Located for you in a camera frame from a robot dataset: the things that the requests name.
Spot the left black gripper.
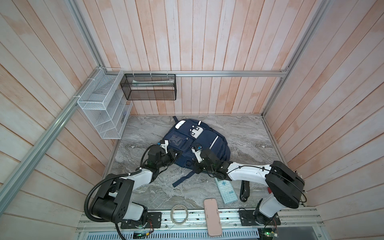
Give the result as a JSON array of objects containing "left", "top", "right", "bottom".
[{"left": 156, "top": 148, "right": 182, "bottom": 168}]

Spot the light blue calculator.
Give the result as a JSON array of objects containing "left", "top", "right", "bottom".
[{"left": 215, "top": 178, "right": 238, "bottom": 204}]

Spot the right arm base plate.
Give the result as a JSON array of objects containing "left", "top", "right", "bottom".
[{"left": 239, "top": 208, "right": 281, "bottom": 226}]

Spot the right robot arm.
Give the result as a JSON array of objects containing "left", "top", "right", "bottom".
[{"left": 192, "top": 148, "right": 305, "bottom": 225}]

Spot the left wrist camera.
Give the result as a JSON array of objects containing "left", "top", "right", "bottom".
[{"left": 158, "top": 140, "right": 169, "bottom": 154}]

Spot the aluminium mounting rail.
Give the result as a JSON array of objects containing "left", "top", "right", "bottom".
[{"left": 74, "top": 207, "right": 331, "bottom": 240}]

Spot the clear tape roll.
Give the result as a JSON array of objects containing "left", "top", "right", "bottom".
[{"left": 170, "top": 204, "right": 189, "bottom": 225}]

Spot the pink pencil case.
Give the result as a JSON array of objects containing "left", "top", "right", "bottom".
[{"left": 204, "top": 199, "right": 223, "bottom": 237}]

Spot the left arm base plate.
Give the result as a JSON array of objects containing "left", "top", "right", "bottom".
[{"left": 121, "top": 212, "right": 162, "bottom": 229}]

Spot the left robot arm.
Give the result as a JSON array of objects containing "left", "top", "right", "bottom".
[{"left": 84, "top": 145, "right": 183, "bottom": 224}]

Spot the navy blue student backpack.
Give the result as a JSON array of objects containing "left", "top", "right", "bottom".
[{"left": 162, "top": 116, "right": 231, "bottom": 188}]

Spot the black mesh wall basket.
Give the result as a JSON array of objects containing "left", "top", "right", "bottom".
[{"left": 120, "top": 73, "right": 177, "bottom": 101}]

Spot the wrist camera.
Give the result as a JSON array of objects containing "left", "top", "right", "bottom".
[
  {"left": 192, "top": 145, "right": 203, "bottom": 163},
  {"left": 158, "top": 140, "right": 169, "bottom": 154}
]

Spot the black stapler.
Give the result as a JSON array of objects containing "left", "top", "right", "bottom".
[{"left": 240, "top": 181, "right": 250, "bottom": 202}]

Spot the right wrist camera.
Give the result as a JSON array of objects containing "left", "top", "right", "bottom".
[{"left": 192, "top": 145, "right": 203, "bottom": 163}]

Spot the white wire mesh shelf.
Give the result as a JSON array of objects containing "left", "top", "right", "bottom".
[{"left": 78, "top": 68, "right": 132, "bottom": 140}]

